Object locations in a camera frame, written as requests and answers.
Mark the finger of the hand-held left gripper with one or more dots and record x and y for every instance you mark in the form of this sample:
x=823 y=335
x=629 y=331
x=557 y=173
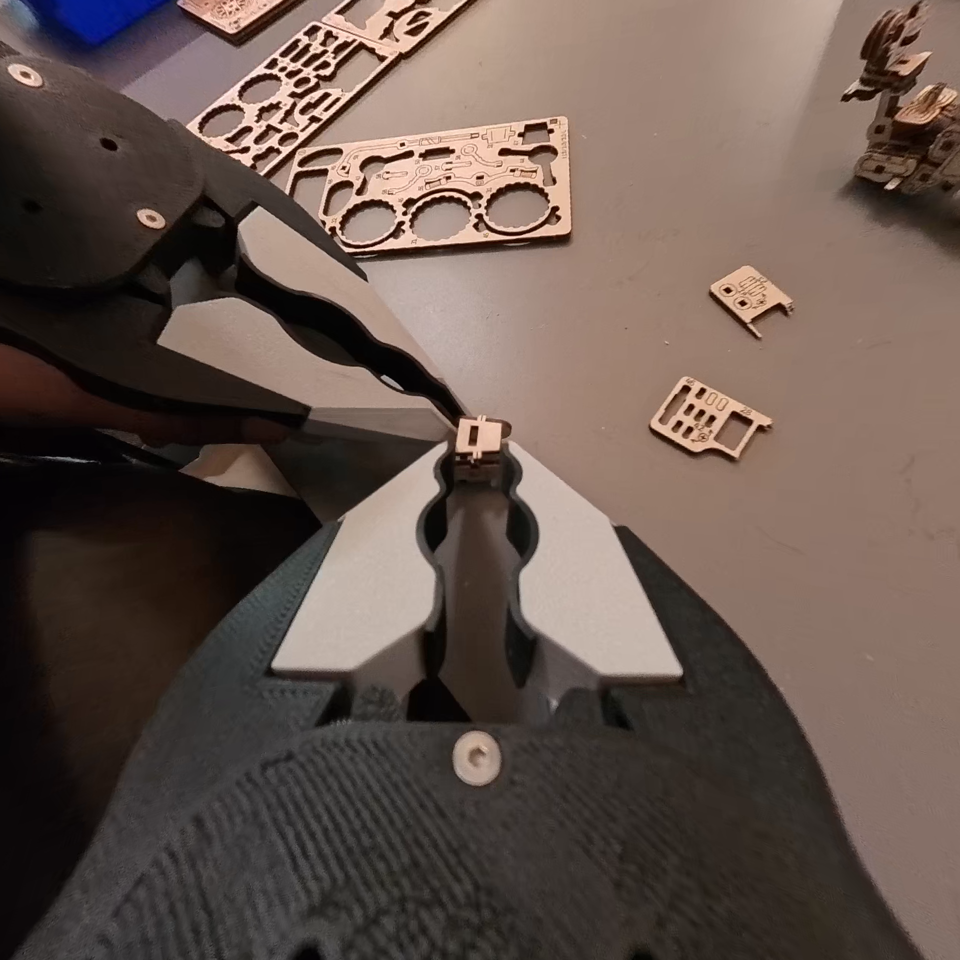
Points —
x=315 y=270
x=247 y=345

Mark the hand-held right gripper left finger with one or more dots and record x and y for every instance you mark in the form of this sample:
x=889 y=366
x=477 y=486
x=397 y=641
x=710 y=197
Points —
x=352 y=600

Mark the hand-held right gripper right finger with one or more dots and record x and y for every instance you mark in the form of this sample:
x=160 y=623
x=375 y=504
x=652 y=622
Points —
x=600 y=592

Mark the small wooden puzzle block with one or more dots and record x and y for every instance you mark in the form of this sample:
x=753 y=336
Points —
x=480 y=439

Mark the person's left forearm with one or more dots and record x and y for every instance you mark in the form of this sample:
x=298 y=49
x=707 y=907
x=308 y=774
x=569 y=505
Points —
x=112 y=600

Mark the person's left hand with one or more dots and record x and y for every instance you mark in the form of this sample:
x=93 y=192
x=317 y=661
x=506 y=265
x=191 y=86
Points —
x=45 y=394

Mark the wooden sheet with toothed holes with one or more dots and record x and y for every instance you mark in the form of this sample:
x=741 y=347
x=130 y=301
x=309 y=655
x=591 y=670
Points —
x=450 y=176

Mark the blue plastic bin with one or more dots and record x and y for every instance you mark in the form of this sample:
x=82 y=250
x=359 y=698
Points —
x=97 y=19

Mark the wooden sheet with gear cutouts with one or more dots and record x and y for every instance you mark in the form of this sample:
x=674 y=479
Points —
x=244 y=109

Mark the engraved wooden puzzle sheet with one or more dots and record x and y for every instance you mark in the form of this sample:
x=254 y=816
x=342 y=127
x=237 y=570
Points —
x=225 y=15

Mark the wooden piece with slot grid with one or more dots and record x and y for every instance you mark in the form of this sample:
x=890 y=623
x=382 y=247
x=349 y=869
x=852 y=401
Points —
x=750 y=411

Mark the wooden sheet with irregular cutouts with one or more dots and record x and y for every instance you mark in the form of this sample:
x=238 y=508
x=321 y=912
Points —
x=352 y=19

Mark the wooden piece with round cutouts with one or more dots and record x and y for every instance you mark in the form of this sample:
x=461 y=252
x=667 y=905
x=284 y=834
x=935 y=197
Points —
x=769 y=296

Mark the assembled wooden model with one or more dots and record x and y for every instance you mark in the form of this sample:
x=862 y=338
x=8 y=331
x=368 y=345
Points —
x=911 y=135

